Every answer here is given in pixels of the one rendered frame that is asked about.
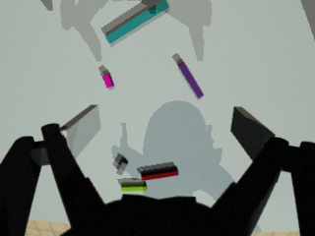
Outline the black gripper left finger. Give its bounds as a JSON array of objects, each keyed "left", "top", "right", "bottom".
[{"left": 0, "top": 105, "right": 127, "bottom": 236}]

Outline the red rod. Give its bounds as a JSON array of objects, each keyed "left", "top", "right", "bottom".
[{"left": 141, "top": 168, "right": 178, "bottom": 181}]

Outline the small magenta block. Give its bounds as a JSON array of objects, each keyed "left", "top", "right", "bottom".
[{"left": 102, "top": 74, "right": 114, "bottom": 88}]

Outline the purple rod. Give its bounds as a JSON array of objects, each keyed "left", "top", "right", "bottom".
[{"left": 178, "top": 62, "right": 204, "bottom": 98}]

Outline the lime green rod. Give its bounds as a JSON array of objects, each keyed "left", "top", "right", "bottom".
[{"left": 121, "top": 183, "right": 147, "bottom": 192}]

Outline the turquoise rod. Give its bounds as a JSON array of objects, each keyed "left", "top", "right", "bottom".
[{"left": 105, "top": 0, "right": 169, "bottom": 43}]

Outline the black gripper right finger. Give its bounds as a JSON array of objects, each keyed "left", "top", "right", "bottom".
[{"left": 182, "top": 106, "right": 315, "bottom": 236}]

